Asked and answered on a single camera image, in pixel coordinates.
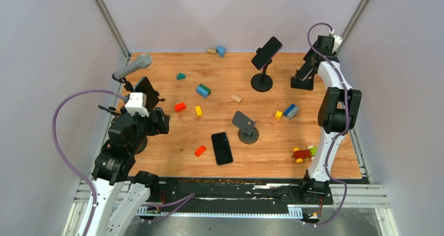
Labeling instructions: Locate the red lego toy car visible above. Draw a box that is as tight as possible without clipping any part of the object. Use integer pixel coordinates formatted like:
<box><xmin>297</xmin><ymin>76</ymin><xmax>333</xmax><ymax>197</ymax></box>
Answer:
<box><xmin>292</xmin><ymin>145</ymin><xmax>317</xmax><ymax>164</ymax></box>

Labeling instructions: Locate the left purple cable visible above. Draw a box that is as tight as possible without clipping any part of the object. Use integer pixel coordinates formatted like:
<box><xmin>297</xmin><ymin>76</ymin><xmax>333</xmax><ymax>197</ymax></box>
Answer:
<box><xmin>52</xmin><ymin>89</ymin><xmax>130</xmax><ymax>236</ymax></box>

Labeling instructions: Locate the black phone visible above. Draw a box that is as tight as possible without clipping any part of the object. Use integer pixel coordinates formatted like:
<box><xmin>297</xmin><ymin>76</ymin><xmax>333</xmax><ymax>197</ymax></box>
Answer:
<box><xmin>211</xmin><ymin>132</ymin><xmax>233</xmax><ymax>165</ymax></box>
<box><xmin>134</xmin><ymin>76</ymin><xmax>160</xmax><ymax>111</ymax></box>
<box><xmin>295</xmin><ymin>62</ymin><xmax>313</xmax><ymax>81</ymax></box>

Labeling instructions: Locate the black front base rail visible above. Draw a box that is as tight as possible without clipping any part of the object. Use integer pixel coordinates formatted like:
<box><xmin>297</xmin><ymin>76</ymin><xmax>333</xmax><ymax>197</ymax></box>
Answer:
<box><xmin>146</xmin><ymin>177</ymin><xmax>334</xmax><ymax>214</ymax></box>

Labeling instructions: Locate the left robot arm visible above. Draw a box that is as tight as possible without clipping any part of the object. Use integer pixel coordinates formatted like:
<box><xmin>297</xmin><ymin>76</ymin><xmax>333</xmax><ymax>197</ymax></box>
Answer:
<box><xmin>78</xmin><ymin>107</ymin><xmax>171</xmax><ymax>235</ymax></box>

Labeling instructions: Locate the blue grey lego brick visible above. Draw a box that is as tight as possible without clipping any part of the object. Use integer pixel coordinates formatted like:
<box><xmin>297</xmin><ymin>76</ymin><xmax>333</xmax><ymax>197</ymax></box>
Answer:
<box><xmin>283</xmin><ymin>104</ymin><xmax>299</xmax><ymax>120</ymax></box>

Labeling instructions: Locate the blue green lego brick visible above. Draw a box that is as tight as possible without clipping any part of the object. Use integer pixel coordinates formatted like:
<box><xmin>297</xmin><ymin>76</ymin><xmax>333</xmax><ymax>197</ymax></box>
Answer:
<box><xmin>196</xmin><ymin>84</ymin><xmax>212</xmax><ymax>98</ymax></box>

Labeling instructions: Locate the black desk phone stand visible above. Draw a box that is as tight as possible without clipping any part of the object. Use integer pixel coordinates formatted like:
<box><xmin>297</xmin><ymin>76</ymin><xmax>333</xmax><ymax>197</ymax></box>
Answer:
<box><xmin>290</xmin><ymin>75</ymin><xmax>314</xmax><ymax>91</ymax></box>

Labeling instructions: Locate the black microphone tripod stand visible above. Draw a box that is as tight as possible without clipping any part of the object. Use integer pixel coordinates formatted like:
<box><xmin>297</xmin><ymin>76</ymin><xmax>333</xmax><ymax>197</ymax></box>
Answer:
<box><xmin>117</xmin><ymin>77</ymin><xmax>137</xmax><ymax>93</ymax></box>

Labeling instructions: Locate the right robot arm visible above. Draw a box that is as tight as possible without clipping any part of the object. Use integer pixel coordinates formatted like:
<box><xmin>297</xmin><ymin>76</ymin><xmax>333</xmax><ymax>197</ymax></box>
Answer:
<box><xmin>295</xmin><ymin>34</ymin><xmax>362</xmax><ymax>204</ymax></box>

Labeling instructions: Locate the grey microphone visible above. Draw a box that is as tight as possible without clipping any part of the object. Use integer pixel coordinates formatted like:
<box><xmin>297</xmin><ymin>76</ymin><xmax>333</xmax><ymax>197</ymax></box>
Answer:
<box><xmin>112</xmin><ymin>53</ymin><xmax>152</xmax><ymax>81</ymax></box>

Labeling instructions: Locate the red wooden block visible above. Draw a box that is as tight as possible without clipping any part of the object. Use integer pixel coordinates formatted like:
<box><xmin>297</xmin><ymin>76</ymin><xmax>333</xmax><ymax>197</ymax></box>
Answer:
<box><xmin>174</xmin><ymin>102</ymin><xmax>186</xmax><ymax>113</ymax></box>

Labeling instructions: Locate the black round pole stand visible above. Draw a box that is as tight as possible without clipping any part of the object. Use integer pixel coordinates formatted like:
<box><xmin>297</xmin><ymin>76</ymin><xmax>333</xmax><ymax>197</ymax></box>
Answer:
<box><xmin>251</xmin><ymin>59</ymin><xmax>273</xmax><ymax>92</ymax></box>

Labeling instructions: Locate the blue triangular block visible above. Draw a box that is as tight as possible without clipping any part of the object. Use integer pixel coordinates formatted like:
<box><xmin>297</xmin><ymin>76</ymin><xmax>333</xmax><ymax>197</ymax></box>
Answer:
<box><xmin>216</xmin><ymin>46</ymin><xmax>226</xmax><ymax>58</ymax></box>

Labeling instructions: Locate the beige wooden block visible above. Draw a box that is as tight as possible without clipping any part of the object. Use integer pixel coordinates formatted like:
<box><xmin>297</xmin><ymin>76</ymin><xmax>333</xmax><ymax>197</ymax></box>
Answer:
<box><xmin>231</xmin><ymin>94</ymin><xmax>242</xmax><ymax>103</ymax></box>

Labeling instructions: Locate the small yellow cube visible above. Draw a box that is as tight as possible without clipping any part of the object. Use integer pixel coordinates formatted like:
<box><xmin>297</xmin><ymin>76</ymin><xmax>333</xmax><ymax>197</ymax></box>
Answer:
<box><xmin>275</xmin><ymin>111</ymin><xmax>283</xmax><ymax>119</ymax></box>

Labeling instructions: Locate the tan wooden cylinder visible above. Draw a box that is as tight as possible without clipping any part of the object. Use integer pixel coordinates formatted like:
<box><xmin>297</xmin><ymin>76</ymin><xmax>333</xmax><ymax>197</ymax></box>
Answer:
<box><xmin>206</xmin><ymin>48</ymin><xmax>217</xmax><ymax>54</ymax></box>

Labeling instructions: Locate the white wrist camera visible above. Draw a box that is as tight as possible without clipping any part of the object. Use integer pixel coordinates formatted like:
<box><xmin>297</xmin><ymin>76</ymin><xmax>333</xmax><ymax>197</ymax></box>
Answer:
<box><xmin>125</xmin><ymin>92</ymin><xmax>149</xmax><ymax>117</ymax></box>
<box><xmin>332</xmin><ymin>35</ymin><xmax>343</xmax><ymax>53</ymax></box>

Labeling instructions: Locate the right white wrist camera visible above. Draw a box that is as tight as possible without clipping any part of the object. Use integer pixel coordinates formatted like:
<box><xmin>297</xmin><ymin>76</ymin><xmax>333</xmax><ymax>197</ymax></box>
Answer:
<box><xmin>332</xmin><ymin>35</ymin><xmax>343</xmax><ymax>53</ymax></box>

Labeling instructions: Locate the yellow wooden block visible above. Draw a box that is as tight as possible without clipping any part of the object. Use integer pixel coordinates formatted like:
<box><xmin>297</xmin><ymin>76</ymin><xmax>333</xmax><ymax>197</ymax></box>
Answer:
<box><xmin>195</xmin><ymin>106</ymin><xmax>203</xmax><ymax>117</ymax></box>

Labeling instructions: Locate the orange red block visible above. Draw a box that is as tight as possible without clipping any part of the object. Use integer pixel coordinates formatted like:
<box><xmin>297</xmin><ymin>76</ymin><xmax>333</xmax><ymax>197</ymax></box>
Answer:
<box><xmin>194</xmin><ymin>145</ymin><xmax>207</xmax><ymax>157</ymax></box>

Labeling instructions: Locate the black phone on desk stand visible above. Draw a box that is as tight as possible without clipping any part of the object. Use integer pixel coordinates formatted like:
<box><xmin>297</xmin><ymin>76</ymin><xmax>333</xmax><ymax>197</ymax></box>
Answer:
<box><xmin>295</xmin><ymin>62</ymin><xmax>313</xmax><ymax>81</ymax></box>

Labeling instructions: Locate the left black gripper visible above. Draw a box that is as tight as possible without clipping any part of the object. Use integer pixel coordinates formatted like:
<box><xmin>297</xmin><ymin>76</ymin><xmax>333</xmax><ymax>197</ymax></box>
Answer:
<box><xmin>129</xmin><ymin>106</ymin><xmax>170</xmax><ymax>152</ymax></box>

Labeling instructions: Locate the teal triangular block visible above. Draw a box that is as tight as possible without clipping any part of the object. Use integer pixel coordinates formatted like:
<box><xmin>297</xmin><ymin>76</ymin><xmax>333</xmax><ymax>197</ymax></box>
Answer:
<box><xmin>176</xmin><ymin>73</ymin><xmax>186</xmax><ymax>80</ymax></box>

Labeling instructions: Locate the purple-edged phone on pole stand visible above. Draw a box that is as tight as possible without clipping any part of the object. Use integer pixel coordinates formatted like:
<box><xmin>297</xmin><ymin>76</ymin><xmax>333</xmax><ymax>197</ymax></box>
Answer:
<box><xmin>251</xmin><ymin>36</ymin><xmax>283</xmax><ymax>70</ymax></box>

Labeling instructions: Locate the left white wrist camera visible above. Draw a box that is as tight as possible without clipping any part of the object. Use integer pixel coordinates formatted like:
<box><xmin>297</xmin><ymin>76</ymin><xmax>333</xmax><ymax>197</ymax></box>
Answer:
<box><xmin>125</xmin><ymin>92</ymin><xmax>149</xmax><ymax>117</ymax></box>

